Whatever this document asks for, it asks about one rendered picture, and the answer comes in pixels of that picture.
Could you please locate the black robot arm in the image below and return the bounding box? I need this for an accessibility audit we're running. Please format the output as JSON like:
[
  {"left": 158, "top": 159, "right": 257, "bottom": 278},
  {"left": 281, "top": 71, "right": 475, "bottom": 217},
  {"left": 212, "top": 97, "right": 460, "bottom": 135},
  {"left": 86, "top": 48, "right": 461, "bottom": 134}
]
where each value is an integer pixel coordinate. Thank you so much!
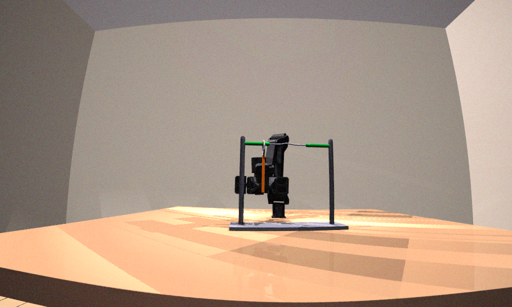
[{"left": 251, "top": 133, "right": 289, "bottom": 219}]

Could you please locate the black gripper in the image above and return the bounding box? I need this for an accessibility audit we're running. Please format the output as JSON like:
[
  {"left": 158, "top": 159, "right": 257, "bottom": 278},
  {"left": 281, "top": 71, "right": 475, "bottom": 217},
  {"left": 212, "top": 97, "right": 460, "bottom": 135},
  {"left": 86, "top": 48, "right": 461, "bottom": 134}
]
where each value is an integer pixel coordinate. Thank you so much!
[{"left": 234, "top": 176, "right": 289, "bottom": 195}]

